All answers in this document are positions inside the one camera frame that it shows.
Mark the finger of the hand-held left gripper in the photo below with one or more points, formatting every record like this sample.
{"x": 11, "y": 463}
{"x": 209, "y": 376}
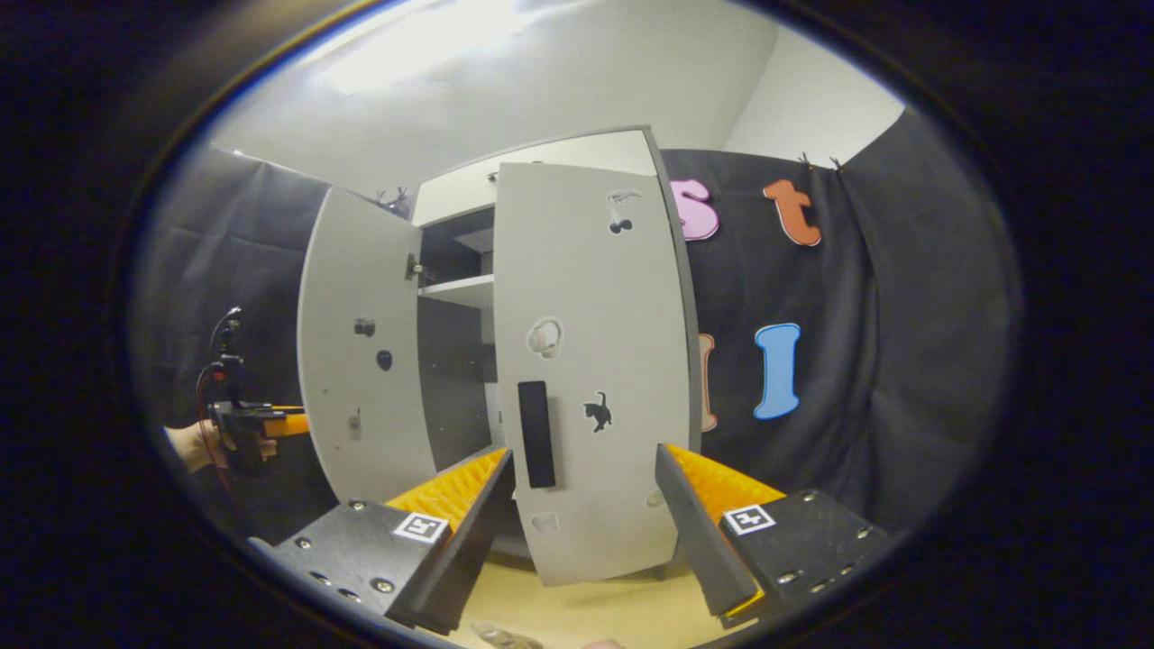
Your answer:
{"x": 288, "y": 424}

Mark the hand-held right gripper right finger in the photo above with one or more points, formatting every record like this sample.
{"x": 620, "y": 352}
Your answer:
{"x": 699, "y": 532}

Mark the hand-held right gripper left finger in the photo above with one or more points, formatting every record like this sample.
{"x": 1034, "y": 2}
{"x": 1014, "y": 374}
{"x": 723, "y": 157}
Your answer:
{"x": 473, "y": 532}

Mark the white door with camera sticker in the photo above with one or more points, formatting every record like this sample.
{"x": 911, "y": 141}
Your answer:
{"x": 370, "y": 406}

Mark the white door with cat sticker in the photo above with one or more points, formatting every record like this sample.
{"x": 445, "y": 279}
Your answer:
{"x": 595, "y": 315}

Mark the white cabinet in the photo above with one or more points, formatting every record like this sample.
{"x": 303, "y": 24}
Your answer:
{"x": 451, "y": 361}

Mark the white cabinet shelf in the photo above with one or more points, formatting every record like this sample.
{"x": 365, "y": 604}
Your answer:
{"x": 464, "y": 290}

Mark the black backdrop cloth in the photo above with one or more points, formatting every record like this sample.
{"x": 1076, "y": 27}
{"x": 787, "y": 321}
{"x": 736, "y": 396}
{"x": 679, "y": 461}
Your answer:
{"x": 902, "y": 361}

